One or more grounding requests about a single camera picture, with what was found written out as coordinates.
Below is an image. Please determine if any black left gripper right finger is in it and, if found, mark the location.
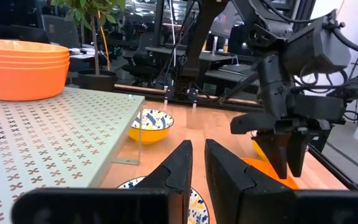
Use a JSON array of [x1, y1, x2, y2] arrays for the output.
[[204, 138, 296, 224]]

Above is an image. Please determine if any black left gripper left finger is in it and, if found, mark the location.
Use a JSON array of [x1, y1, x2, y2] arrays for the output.
[[133, 139, 195, 224]]

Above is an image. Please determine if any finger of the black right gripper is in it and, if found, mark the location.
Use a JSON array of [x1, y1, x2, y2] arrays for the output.
[[252, 132, 289, 180], [287, 129, 308, 179]]

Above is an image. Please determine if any yellow floral ceramic bowl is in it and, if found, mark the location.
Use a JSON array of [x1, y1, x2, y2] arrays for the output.
[[252, 139, 270, 163], [116, 175, 210, 224], [128, 108, 175, 146]]

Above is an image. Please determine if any orange plastic bowl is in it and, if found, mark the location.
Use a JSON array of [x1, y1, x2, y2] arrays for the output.
[[0, 62, 71, 102], [0, 38, 70, 57], [241, 157, 300, 190], [0, 58, 71, 67], [0, 52, 71, 62]]

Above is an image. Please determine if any black plant pot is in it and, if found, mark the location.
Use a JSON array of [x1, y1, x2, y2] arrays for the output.
[[77, 68, 117, 92]]

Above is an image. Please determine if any green perforated metal shelf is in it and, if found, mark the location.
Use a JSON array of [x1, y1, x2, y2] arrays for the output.
[[0, 86, 145, 224]]

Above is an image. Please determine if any grey office chair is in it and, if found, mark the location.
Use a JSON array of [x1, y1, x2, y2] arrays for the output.
[[40, 14, 82, 50]]

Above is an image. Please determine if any green leafy plant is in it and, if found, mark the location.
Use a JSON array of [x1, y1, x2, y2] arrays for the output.
[[50, 0, 127, 77]]

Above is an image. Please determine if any black metal table frame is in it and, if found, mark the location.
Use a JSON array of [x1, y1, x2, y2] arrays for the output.
[[113, 0, 358, 190]]

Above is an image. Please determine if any yellow cable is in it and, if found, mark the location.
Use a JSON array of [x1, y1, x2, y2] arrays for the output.
[[96, 9, 111, 72]]

